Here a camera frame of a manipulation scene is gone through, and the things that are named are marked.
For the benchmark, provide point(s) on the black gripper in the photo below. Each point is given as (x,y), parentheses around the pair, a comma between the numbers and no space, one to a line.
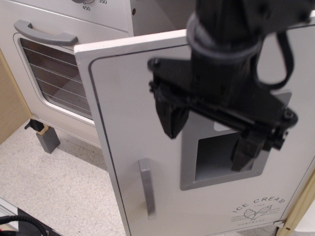
(227,92)

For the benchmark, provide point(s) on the white fridge door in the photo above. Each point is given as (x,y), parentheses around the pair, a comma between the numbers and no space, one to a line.
(196,192)

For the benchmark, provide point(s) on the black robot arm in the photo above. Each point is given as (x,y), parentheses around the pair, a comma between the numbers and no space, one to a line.
(230,30)

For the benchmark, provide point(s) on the grey kitchen leg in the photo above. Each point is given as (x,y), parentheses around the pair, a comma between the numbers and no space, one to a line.
(49,140)

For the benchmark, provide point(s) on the white toy oven door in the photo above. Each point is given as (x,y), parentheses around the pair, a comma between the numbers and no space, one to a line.
(50,82)

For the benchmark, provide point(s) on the black clamp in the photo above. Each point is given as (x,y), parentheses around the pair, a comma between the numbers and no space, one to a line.
(35,125)

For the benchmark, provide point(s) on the grey oven knob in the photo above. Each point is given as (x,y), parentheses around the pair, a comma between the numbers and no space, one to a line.
(83,1)

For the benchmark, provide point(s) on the grey fridge door handle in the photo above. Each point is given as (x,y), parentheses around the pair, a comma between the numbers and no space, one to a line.
(148,188)

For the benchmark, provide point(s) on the wooden side post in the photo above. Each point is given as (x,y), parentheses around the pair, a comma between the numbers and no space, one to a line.
(300,208)

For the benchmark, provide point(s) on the grey oven door handle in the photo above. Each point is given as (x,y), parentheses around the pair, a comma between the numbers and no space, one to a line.
(63,39)

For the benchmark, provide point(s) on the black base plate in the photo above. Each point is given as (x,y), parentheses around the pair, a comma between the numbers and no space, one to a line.
(24,227)

